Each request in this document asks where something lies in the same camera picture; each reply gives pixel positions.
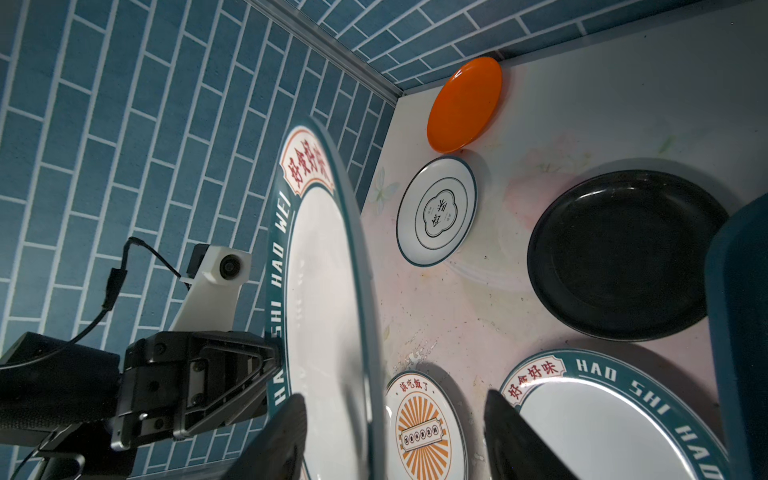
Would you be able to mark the green rim plate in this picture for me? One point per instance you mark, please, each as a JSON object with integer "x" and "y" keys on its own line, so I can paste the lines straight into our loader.
{"x": 606, "y": 419}
{"x": 320, "y": 309}

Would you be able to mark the black plate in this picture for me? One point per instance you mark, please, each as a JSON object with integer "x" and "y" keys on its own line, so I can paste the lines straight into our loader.
{"x": 621, "y": 256}

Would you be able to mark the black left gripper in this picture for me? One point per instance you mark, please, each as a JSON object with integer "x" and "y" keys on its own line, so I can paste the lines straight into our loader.
{"x": 177, "y": 385}

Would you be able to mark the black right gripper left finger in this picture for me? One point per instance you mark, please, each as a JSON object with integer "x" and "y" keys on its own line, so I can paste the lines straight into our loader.
{"x": 277, "y": 452}

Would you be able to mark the teal plastic bin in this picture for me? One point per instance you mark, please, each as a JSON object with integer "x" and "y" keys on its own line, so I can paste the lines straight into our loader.
{"x": 736, "y": 298}

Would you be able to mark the orange sunburst plate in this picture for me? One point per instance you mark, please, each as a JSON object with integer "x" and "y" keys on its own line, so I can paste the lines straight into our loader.
{"x": 424, "y": 438}

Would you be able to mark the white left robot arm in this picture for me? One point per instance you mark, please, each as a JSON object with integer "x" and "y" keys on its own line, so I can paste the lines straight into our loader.
{"x": 87, "y": 411}

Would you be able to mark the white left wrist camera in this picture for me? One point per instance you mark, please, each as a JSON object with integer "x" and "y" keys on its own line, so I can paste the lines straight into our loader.
{"x": 217, "y": 275}

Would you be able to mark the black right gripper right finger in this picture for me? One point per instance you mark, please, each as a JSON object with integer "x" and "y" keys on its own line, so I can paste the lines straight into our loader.
{"x": 515, "y": 451}

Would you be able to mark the white plate cloud motif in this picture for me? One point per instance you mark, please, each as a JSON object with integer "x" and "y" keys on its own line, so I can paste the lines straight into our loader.
{"x": 436, "y": 211}

